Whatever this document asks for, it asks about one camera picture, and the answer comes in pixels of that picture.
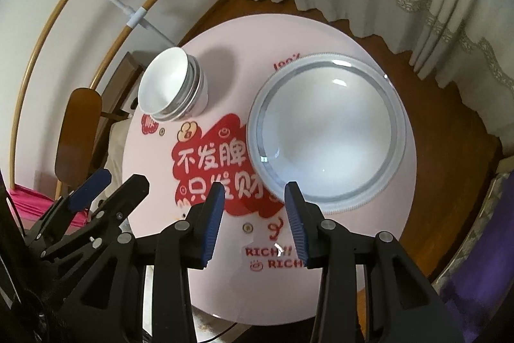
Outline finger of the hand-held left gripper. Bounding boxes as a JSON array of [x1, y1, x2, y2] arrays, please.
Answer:
[[24, 168, 113, 247], [38, 174, 151, 259]]

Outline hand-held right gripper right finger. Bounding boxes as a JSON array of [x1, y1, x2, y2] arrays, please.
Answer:
[[284, 180, 454, 343]]

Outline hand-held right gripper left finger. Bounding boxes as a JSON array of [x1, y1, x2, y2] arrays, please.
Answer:
[[66, 182, 226, 343]]

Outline beige seat cushion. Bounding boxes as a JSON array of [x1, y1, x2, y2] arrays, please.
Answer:
[[94, 118, 133, 207]]

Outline brown wooden chair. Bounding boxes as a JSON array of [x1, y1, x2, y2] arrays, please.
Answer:
[[54, 88, 133, 199]]

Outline pink cloth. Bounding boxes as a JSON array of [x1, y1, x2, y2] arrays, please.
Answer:
[[6, 186, 91, 231]]

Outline round pink table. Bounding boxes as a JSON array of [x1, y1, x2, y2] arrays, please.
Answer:
[[120, 15, 417, 321]]

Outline patterned grey cloth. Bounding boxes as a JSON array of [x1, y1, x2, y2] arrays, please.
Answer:
[[436, 170, 514, 287]]

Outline dark braided cord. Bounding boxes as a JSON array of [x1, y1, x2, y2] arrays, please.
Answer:
[[0, 279, 65, 343]]

